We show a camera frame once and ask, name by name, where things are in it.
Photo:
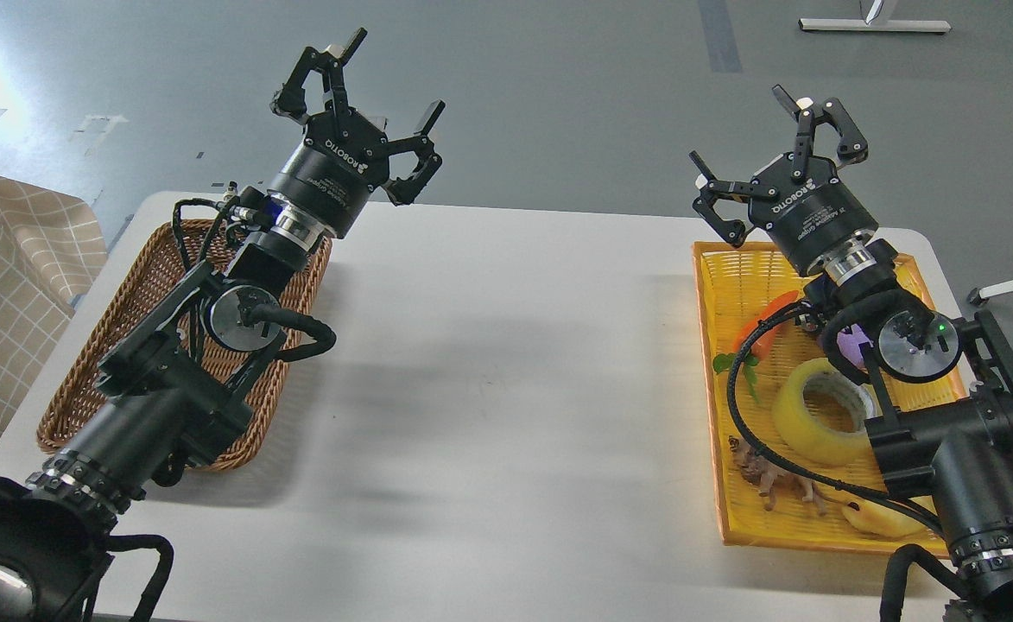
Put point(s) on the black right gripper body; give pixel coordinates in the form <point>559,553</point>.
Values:
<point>807,220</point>

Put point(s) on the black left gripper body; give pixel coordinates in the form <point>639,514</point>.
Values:
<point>330,175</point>

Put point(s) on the yellow tape roll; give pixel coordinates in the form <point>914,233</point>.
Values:
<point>822,415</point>

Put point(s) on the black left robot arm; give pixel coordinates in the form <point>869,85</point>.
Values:
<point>57,529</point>

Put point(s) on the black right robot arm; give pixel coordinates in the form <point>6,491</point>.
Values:
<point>943,435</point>

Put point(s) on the purple sponge block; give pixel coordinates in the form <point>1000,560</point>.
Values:
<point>849,342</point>

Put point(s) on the white stand base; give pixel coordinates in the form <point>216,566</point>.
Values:
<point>877,18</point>

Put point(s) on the brown wicker basket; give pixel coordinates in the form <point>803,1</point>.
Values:
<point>191,354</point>

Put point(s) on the yellow plastic basket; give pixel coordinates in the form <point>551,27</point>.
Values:
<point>734,286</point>

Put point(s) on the brown toy lion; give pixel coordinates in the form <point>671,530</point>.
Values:
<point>768,477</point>

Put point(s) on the yellow toy croissant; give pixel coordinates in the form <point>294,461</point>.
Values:
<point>876,520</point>

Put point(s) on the beige checkered cloth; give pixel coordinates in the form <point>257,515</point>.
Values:
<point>51,252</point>

